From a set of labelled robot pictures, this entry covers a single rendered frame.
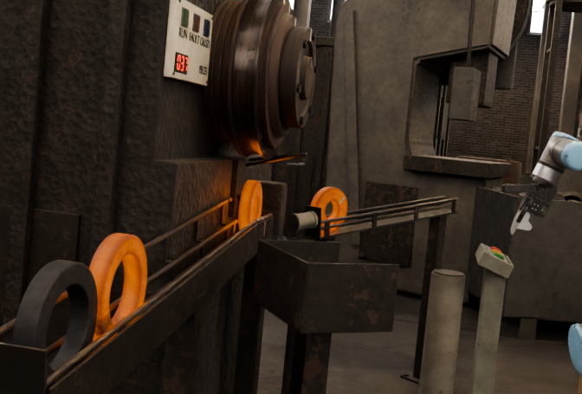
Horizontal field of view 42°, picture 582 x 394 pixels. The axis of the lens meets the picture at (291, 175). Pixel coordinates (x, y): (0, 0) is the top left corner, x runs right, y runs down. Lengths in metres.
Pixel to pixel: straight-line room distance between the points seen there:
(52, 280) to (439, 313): 1.84
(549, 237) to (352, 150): 1.40
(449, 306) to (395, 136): 2.21
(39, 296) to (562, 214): 3.35
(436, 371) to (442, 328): 0.16
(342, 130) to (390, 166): 0.40
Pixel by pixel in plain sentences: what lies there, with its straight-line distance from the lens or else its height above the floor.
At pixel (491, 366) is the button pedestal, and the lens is 2.81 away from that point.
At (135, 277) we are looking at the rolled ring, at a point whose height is 0.69.
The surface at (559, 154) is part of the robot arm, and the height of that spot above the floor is 0.97.
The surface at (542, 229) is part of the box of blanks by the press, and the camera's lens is 4.08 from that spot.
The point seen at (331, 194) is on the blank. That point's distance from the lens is 2.58.
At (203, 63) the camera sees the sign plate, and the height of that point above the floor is 1.11.
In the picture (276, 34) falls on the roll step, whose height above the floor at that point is 1.21.
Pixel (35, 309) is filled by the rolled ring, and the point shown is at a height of 0.70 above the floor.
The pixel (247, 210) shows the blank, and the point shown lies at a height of 0.74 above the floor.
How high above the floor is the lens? 0.97
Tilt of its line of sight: 3 degrees down
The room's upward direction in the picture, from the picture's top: 5 degrees clockwise
